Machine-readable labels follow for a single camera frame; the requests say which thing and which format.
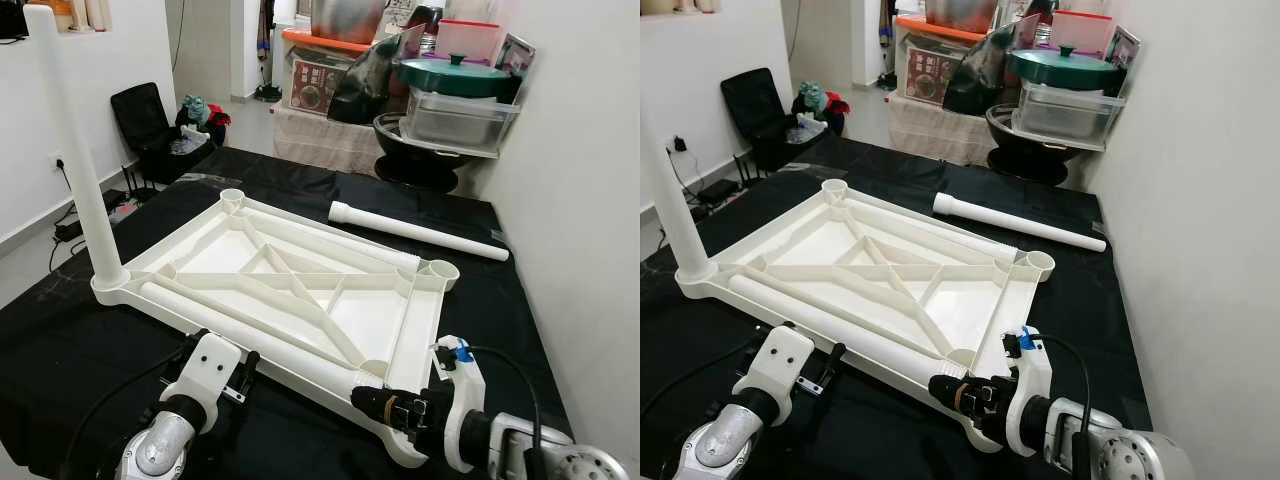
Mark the red cloth item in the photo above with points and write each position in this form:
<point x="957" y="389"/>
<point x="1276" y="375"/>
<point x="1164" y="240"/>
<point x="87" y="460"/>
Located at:
<point x="218" y="113"/>
<point x="836" y="102"/>

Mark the black floor stand base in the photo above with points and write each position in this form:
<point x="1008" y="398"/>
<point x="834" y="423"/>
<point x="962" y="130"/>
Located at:
<point x="268" y="92"/>
<point x="885" y="80"/>

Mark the clear plastic bag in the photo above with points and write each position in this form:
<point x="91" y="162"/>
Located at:
<point x="190" y="140"/>
<point x="805" y="127"/>

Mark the black wall plug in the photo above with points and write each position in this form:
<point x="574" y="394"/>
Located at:
<point x="55" y="160"/>
<point x="678" y="145"/>

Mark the white bottle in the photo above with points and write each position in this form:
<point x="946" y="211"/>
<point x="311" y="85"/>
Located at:
<point x="715" y="5"/>
<point x="90" y="12"/>

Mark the orange lidded storage box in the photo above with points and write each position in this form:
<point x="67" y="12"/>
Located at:
<point x="315" y="80"/>
<point x="930" y="70"/>

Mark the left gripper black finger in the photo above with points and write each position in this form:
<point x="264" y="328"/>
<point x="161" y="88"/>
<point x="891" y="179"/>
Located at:
<point x="832" y="361"/>
<point x="195" y="340"/>
<point x="248" y="368"/>
<point x="777" y="333"/>

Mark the green pot lid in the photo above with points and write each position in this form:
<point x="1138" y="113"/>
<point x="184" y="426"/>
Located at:
<point x="1065" y="68"/>
<point x="455" y="75"/>

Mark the black power adapter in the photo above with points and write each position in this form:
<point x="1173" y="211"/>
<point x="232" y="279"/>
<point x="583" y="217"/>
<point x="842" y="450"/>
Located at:
<point x="68" y="230"/>
<point x="718" y="190"/>
<point x="115" y="197"/>

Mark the black kitchen appliance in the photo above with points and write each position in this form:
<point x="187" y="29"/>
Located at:
<point x="10" y="20"/>

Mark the grey printed box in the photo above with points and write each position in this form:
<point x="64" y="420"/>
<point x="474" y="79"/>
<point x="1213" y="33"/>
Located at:
<point x="1122" y="50"/>
<point x="515" y="60"/>

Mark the clear plastic storage box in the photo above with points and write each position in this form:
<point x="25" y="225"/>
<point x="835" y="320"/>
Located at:
<point x="455" y="118"/>
<point x="1065" y="110"/>

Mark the beige cloth covered stand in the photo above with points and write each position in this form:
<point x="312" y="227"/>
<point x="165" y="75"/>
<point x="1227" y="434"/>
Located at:
<point x="930" y="130"/>
<point x="320" y="140"/>

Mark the black wok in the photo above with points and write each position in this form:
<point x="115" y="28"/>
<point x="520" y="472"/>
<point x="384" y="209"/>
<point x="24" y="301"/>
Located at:
<point x="420" y="165"/>
<point x="1030" y="155"/>

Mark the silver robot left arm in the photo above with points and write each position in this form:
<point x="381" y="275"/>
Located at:
<point x="165" y="450"/>
<point x="725" y="450"/>

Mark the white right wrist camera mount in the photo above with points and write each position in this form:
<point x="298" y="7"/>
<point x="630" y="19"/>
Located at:
<point x="462" y="400"/>
<point x="1030" y="390"/>

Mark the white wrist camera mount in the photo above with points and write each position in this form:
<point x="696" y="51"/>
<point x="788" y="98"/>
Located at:
<point x="210" y="365"/>
<point x="462" y="400"/>
<point x="780" y="360"/>
<point x="1030" y="390"/>

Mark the white plastic children table top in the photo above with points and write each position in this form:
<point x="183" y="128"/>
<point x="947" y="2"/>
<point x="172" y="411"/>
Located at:
<point x="810" y="240"/>
<point x="220" y="250"/>

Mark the pink box red lid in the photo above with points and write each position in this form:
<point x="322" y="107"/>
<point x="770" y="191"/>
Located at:
<point x="470" y="40"/>
<point x="1080" y="32"/>

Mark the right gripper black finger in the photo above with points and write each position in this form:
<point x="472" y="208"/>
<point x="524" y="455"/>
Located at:
<point x="958" y="395"/>
<point x="385" y="407"/>

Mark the steel pot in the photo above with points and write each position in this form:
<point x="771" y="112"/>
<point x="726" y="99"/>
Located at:
<point x="960" y="10"/>
<point x="345" y="18"/>

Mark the black tablecloth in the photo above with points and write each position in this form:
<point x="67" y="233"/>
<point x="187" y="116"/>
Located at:
<point x="700" y="350"/>
<point x="70" y="350"/>

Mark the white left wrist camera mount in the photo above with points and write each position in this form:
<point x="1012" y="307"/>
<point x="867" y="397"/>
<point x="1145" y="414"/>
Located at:
<point x="780" y="360"/>
<point x="210" y="365"/>

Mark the black plastic bag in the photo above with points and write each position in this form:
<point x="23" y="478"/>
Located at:
<point x="985" y="70"/>
<point x="375" y="80"/>

